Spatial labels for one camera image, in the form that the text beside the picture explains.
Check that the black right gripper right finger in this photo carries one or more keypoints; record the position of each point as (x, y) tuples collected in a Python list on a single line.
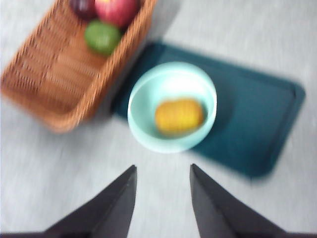
[(223, 213)]

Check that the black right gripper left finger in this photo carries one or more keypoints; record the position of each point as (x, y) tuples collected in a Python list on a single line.
[(109, 213)]

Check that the brown kiwi fruit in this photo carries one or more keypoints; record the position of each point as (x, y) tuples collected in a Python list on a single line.
[(178, 116)]

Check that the teal ribbed bowl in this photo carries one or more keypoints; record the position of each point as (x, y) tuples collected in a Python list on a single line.
[(141, 111)]

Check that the dark rectangular tray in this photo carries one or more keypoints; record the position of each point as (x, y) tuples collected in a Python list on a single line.
[(247, 111)]

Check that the brown wicker basket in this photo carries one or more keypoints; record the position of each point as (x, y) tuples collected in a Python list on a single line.
[(57, 74)]

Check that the green avocado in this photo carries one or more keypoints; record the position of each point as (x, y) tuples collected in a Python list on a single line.
[(102, 37)]

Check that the red apple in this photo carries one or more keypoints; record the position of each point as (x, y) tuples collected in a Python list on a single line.
[(116, 11)]

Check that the dark purple plum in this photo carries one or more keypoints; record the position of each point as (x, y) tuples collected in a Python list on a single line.
[(83, 8)]

